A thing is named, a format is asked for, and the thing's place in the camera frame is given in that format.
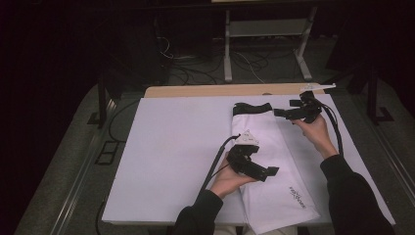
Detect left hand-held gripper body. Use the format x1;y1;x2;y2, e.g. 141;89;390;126
227;129;268;182

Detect bundle of black floor cables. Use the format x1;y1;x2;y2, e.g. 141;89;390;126
156;35;295;86

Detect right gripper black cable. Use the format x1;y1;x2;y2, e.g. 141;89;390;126
314;97;345;157

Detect person's left hand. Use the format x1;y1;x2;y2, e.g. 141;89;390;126
209;156;258;200

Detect white floor cable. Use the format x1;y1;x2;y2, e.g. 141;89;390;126
233;51;266;84

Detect thin black floor cable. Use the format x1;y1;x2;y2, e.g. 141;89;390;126
108;99;141;143

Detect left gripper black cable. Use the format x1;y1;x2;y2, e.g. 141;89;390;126
199;133;242;194

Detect black metal stand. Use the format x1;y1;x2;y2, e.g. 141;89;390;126
366;65;394;125
87;72;123;129

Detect person's right hand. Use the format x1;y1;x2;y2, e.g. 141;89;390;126
292;114;339;160

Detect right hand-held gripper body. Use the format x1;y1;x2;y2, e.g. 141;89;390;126
288;82;337;124

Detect white metal stand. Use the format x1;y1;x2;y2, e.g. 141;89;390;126
223;6;318;83

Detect metal floor rail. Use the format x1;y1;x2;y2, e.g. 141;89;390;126
355;97;415;204
48;97;118;235

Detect white shorts with black waistband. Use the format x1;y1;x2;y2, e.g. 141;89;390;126
230;102;322;235

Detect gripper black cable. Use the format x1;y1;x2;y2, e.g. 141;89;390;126
314;97;345;157
199;133;242;194

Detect white table cover board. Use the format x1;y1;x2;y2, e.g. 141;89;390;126
101;93;396;228

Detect wooden table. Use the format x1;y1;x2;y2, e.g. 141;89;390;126
144;82;326;99

